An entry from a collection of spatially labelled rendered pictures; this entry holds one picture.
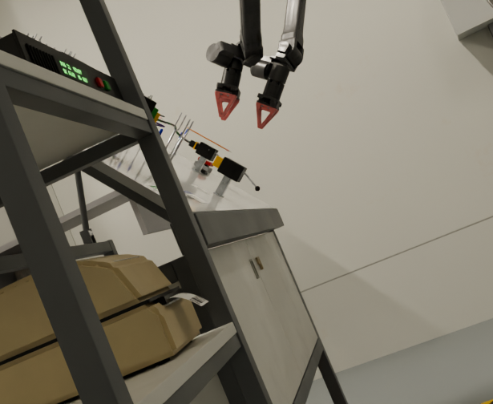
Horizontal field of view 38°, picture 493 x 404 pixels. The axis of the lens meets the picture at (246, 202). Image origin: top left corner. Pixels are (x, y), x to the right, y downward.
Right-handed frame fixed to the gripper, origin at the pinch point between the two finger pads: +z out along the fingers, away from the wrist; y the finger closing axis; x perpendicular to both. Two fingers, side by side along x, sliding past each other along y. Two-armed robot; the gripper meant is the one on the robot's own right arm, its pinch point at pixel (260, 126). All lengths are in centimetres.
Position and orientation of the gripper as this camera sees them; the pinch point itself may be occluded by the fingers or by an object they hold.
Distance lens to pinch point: 223.5
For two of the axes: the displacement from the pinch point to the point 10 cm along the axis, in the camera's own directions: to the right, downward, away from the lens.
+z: -3.4, 9.4, 0.7
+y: -1.8, 0.0, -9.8
